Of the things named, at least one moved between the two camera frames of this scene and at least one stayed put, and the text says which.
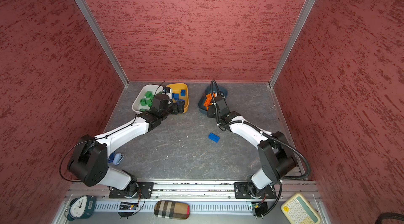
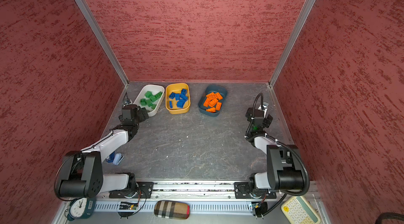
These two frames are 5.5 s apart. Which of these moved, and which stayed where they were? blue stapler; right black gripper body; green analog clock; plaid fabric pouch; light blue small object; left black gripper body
Moved: right black gripper body; left black gripper body
Stayed: green analog clock; blue stapler; plaid fabric pouch; light blue small object
